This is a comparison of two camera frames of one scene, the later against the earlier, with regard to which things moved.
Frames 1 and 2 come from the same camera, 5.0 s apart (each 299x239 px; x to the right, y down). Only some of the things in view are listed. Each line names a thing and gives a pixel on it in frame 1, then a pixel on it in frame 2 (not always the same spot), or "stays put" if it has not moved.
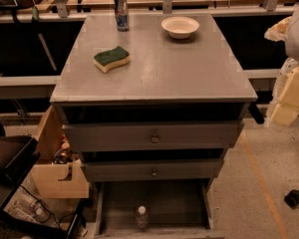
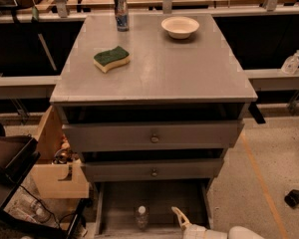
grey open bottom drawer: x=178 y=209 stays put
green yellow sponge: x=105 y=60 stays put
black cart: x=11 y=158 stays put
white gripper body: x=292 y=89 → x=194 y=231
